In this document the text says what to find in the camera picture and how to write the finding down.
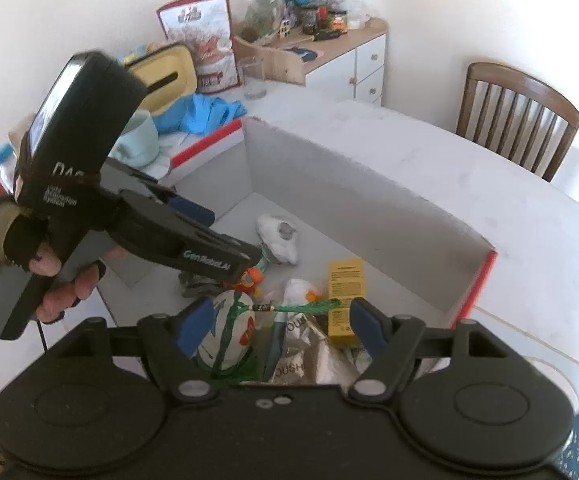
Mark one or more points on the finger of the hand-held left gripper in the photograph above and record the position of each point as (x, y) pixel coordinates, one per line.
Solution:
(192, 210)

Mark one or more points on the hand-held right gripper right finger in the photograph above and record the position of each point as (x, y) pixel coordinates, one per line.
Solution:
(367, 330)

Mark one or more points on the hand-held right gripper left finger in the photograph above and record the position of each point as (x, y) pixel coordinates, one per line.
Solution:
(194, 325)

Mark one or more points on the painted ornament with green tassel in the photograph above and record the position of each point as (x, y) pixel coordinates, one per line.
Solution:
(229, 330)

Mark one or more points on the cardboard box with red edges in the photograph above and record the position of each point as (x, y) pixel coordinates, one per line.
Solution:
(369, 200)

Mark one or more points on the person's left hand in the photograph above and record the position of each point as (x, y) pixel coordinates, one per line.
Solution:
(9, 230)

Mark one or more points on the grey cloth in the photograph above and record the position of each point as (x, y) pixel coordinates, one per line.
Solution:
(199, 285)

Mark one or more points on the yellow carton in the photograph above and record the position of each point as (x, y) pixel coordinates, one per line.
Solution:
(347, 285)

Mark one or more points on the mint green cup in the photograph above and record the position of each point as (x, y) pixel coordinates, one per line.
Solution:
(139, 140)

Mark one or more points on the small orange toy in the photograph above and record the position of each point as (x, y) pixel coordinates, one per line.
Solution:
(250, 280)

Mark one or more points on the white plastic wrapper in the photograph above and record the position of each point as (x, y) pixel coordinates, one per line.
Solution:
(302, 290)

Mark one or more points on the silver foil packet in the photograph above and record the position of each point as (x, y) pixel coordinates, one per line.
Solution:
(294, 360)

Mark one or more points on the bottle with blue cap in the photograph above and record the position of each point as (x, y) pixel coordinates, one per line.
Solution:
(4, 160)

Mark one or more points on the white crumpled item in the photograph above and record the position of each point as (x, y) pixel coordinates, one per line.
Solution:
(277, 235)

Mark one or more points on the yellow tissue box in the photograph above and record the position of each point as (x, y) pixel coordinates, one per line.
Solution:
(164, 70)

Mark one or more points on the blue disposable gloves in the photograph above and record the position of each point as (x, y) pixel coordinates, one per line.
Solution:
(204, 110)

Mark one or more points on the clear drinking glass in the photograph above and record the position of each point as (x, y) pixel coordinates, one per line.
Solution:
(253, 77)

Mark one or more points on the red and white printed bag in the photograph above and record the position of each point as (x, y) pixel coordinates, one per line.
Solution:
(204, 25)

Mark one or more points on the wooden basket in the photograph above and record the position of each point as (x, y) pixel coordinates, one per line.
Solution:
(279, 65)

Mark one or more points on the dark blue oval object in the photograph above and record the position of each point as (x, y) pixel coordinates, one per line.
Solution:
(304, 53)

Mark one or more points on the clear plastic bag with plants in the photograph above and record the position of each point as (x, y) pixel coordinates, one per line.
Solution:
(264, 10)

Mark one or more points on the white cabinet with wooden top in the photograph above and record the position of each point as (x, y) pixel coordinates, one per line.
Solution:
(354, 65)

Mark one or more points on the blue patterned placemat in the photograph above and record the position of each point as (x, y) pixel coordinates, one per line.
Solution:
(572, 410)

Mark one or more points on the dark jar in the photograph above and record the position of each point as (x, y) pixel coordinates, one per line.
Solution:
(312, 20)

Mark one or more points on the jar with orange label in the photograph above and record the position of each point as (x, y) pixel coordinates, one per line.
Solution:
(338, 21)

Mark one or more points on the brown wooden chair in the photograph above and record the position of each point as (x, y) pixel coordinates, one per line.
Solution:
(519, 115)

